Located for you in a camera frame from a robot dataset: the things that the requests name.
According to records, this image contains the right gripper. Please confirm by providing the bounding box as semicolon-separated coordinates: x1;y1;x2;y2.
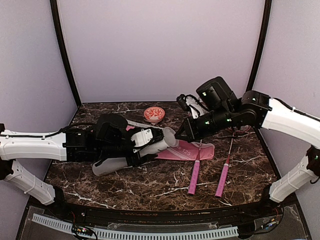
174;105;236;143

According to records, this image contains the white shuttlecock tube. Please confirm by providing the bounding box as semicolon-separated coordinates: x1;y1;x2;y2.
92;127;170;176

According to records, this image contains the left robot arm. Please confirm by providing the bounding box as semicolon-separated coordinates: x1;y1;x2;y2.
0;113;163;218

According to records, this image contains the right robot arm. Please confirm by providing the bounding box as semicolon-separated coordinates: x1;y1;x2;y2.
175;76;320;217

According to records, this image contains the left red badminton racket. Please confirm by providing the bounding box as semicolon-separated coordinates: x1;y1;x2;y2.
188;140;203;195

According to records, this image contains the red badminton racket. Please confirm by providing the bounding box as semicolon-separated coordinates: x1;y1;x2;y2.
188;140;203;195
214;125;251;199

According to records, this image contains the right red badminton racket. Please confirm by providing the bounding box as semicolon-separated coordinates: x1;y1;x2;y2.
214;125;251;199

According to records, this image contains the pink racket bag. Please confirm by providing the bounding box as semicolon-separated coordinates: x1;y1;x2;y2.
126;126;215;161

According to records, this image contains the red white patterned bowl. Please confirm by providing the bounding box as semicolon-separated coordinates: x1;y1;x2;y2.
143;106;166;123

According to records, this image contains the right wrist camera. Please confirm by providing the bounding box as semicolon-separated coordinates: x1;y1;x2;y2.
176;93;208;120

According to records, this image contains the white cable tray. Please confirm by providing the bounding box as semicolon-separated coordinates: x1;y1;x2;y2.
31;213;239;240

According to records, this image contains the right black frame post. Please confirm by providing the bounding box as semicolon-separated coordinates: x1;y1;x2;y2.
245;0;273;93

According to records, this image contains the black frame post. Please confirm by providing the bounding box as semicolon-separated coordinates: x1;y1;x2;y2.
49;0;82;108
245;0;273;93

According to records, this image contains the left black frame post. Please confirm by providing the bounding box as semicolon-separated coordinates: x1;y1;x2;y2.
49;0;82;108

